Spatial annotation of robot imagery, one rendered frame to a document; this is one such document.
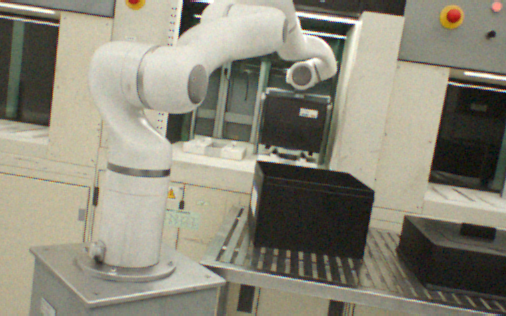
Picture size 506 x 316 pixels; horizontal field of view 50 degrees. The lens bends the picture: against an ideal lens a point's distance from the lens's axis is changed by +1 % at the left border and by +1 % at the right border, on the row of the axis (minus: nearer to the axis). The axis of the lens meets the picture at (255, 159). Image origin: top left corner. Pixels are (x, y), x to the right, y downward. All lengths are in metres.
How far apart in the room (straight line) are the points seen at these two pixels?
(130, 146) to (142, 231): 0.16
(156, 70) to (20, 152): 1.04
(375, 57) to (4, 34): 1.50
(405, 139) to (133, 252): 0.99
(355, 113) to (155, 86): 0.83
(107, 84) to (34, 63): 1.38
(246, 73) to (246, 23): 1.38
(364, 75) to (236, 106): 1.08
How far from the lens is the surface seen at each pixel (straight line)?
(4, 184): 1.96
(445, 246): 1.24
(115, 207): 1.01
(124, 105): 1.03
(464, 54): 1.75
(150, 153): 0.99
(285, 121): 1.89
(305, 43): 1.61
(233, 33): 1.20
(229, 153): 1.91
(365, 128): 1.65
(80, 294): 0.95
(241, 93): 2.60
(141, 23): 1.77
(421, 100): 1.73
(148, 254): 1.04
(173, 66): 0.95
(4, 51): 2.45
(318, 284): 1.13
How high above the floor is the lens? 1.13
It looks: 8 degrees down
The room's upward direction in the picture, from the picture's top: 9 degrees clockwise
